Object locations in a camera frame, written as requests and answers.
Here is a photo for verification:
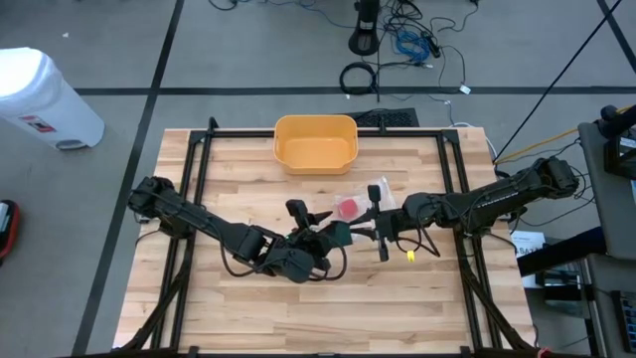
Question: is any black desk device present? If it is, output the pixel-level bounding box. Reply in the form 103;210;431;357
598;103;636;180

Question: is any black floor stand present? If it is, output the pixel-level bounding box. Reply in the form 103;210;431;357
347;0;382;103

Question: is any red elastic bandage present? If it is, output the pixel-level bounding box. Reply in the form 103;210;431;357
336;197;360;223

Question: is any blue cable bundle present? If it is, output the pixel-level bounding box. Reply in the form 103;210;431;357
395;30;431;64

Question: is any clear plastic bag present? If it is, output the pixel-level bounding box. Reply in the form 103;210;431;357
331;176;398;226

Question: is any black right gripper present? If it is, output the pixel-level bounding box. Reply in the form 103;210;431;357
347;184;413;264

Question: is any red and black object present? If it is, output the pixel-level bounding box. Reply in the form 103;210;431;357
0;199;22;268

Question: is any long yellow cable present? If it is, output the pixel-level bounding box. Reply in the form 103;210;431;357
494;103;636;165

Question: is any green elastic bandage roll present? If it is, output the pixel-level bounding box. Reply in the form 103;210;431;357
322;221;355;248

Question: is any white paper sheet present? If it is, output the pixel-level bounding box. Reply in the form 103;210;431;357
510;230;547;289

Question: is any black aluminium table frame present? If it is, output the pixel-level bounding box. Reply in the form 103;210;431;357
121;116;536;358

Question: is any black diagonal strut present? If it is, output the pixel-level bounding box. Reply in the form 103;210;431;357
494;0;625;163

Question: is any yellow plastic basin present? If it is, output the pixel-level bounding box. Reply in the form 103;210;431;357
273;114;360;176

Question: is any grey desk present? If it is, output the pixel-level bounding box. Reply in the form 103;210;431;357
578;121;636;260

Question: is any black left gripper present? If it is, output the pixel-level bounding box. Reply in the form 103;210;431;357
285;198;352;272

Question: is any white trash bin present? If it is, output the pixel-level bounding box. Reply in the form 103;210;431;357
0;47;106;151

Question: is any coiled black cable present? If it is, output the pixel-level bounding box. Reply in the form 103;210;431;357
339;62;378;96

